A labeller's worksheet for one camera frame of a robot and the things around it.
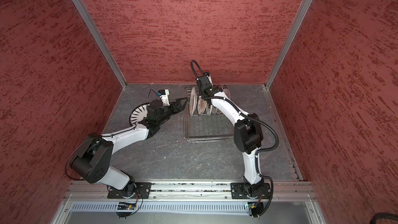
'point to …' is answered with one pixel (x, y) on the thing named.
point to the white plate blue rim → (213, 110)
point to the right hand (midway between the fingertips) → (210, 92)
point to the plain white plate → (193, 101)
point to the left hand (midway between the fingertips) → (184, 102)
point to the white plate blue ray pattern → (138, 113)
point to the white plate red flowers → (201, 106)
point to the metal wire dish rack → (205, 128)
